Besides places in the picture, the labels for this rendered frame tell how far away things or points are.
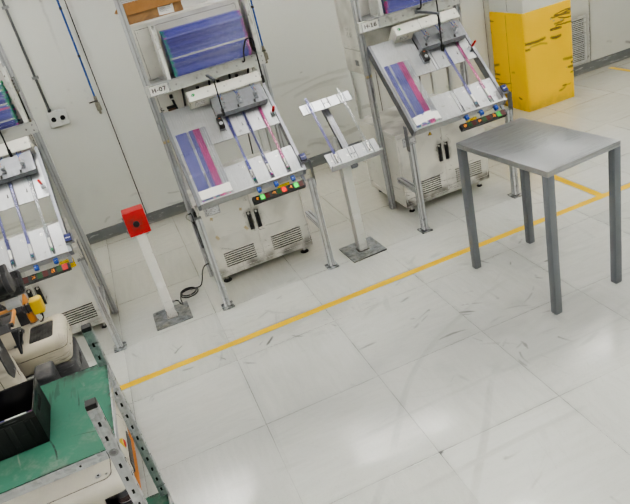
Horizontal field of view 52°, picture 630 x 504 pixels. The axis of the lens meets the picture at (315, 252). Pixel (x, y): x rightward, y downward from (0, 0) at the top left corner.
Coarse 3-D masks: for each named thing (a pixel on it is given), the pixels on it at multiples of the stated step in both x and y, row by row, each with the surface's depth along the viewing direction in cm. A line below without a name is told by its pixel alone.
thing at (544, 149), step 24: (528, 120) 359; (456, 144) 354; (480, 144) 344; (504, 144) 336; (528, 144) 329; (552, 144) 322; (576, 144) 315; (600, 144) 308; (528, 168) 306; (552, 168) 297; (528, 192) 383; (552, 192) 300; (528, 216) 390; (552, 216) 306; (528, 240) 398; (552, 240) 311; (480, 264) 387; (552, 264) 318; (552, 288) 325; (552, 312) 333
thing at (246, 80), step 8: (256, 72) 413; (232, 80) 410; (240, 80) 410; (248, 80) 410; (256, 80) 411; (200, 88) 406; (208, 88) 406; (224, 88) 407; (232, 88) 407; (240, 88) 410; (192, 96) 403; (200, 96) 403; (208, 96) 404; (192, 104) 404; (200, 104) 407
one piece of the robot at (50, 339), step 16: (32, 304) 270; (32, 320) 274; (48, 320) 275; (64, 320) 276; (32, 336) 266; (48, 336) 263; (64, 336) 263; (16, 352) 257; (32, 352) 258; (48, 352) 260; (64, 352) 263; (80, 352) 284; (32, 368) 260; (64, 368) 265; (80, 368) 270
